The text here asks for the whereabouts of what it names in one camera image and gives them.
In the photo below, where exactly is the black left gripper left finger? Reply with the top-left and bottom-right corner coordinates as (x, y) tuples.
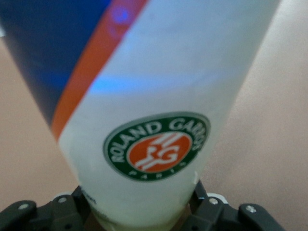
(0, 186), (102, 231)

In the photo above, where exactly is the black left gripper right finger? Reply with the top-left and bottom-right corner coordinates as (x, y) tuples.
(182, 179), (289, 231)

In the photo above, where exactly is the white blue tennis ball can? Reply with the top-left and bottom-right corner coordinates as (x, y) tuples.
(0, 0), (287, 231)

